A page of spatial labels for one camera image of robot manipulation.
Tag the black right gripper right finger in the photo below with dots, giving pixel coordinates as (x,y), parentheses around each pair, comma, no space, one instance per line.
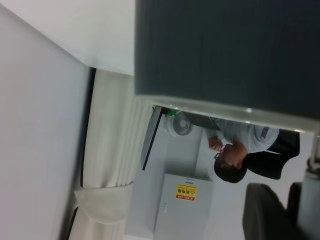
(295,197)

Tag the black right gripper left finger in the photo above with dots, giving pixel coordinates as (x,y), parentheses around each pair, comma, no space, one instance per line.
(265,217)

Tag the dark grey ceramic mug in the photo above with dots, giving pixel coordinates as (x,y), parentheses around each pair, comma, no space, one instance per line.
(225,50)

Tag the black office chair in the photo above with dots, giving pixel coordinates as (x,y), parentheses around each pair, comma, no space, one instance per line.
(270,162)

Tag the person in grey shirt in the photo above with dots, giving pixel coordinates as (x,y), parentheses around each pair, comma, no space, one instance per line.
(250,137)

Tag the yellow warning sticker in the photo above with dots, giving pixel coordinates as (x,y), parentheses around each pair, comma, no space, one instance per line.
(186,192)

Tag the grey electrical cabinet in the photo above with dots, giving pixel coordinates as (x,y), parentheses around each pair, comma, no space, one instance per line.
(175,220)

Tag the dark desk panel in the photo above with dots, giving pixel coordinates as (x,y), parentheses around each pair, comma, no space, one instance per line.
(202,121)

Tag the white round fan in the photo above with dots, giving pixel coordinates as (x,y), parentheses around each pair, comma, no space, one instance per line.
(183,125)

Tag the dark framed grey board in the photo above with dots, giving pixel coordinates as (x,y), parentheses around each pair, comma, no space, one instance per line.
(150,140)

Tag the small green object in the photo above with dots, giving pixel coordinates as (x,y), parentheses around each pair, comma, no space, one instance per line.
(173,112)

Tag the white curtain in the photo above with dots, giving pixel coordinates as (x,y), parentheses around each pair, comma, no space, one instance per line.
(112,125)

